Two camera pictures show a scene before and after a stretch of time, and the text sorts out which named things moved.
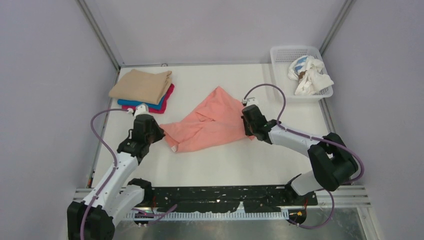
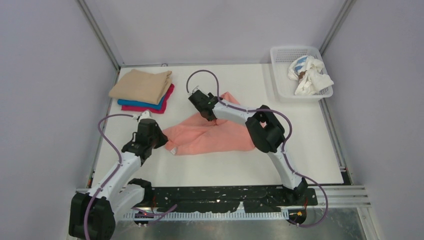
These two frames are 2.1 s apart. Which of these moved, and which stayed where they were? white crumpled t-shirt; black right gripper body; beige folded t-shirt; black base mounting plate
Moved: black right gripper body
Stayed: beige folded t-shirt; black base mounting plate; white crumpled t-shirt
